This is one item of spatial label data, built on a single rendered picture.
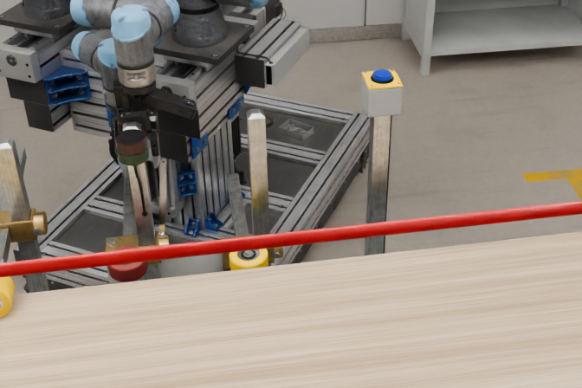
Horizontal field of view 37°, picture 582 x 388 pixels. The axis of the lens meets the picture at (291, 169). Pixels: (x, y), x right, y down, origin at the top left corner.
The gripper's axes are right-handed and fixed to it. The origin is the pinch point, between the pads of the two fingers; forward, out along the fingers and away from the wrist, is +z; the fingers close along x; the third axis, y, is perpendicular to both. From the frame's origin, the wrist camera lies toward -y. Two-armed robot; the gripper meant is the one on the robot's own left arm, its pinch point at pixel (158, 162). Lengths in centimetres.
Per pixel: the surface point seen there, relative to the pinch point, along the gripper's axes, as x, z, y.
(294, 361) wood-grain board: 51, 12, -22
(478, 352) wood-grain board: 54, 12, -55
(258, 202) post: 9.5, 6.4, -20.5
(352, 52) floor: -243, 101, -97
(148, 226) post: 9.5, 9.9, 3.3
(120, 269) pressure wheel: 21.0, 11.5, 9.2
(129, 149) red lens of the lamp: 15.5, -13.6, 4.5
